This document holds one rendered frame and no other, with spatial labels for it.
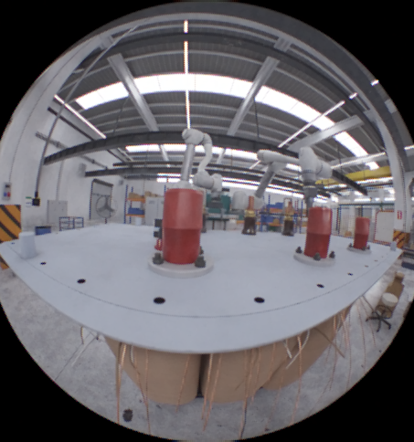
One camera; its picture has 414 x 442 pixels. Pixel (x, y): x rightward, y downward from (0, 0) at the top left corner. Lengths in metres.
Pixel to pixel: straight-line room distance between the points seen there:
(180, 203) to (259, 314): 0.18
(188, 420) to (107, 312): 1.36
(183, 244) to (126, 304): 0.12
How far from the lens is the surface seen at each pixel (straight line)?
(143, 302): 0.16
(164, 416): 1.48
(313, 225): 0.36
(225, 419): 1.48
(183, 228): 0.21
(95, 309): 0.17
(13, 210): 4.74
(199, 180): 1.07
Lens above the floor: 1.46
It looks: 3 degrees down
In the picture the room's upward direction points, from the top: 4 degrees clockwise
